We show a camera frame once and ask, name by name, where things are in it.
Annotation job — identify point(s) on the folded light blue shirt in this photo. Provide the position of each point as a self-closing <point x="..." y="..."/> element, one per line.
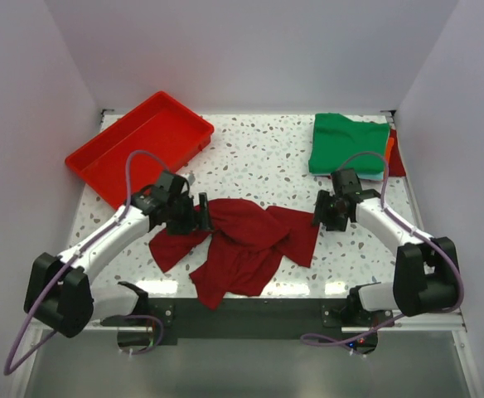
<point x="377" y="177"/>

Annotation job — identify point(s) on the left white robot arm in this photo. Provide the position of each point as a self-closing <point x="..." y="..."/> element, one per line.
<point x="60" y="292"/>

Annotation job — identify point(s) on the aluminium frame rail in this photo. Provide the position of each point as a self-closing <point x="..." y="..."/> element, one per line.
<point x="424" y="322"/>

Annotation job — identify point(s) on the folded green t shirt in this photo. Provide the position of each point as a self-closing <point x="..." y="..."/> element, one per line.
<point x="337" y="139"/>

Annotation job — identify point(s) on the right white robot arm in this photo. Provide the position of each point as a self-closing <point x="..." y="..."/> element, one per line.
<point x="426" y="273"/>

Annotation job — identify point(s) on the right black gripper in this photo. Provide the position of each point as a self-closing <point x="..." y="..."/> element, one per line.
<point x="321" y="215"/>

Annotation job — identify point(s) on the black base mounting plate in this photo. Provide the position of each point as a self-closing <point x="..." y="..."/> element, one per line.
<point x="242" y="318"/>

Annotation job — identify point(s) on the folded orange shirt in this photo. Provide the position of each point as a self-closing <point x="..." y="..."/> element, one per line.
<point x="388" y="152"/>

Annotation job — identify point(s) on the folded dark red shirt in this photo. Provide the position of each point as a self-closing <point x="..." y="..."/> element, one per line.
<point x="396" y="165"/>

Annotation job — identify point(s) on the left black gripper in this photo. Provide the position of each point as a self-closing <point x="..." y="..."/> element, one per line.
<point x="188" y="225"/>

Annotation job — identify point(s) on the dark red polo shirt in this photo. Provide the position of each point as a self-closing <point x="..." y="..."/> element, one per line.
<point x="247" y="246"/>

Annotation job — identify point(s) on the red plastic tray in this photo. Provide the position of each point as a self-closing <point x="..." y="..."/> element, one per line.
<point x="160" y="125"/>

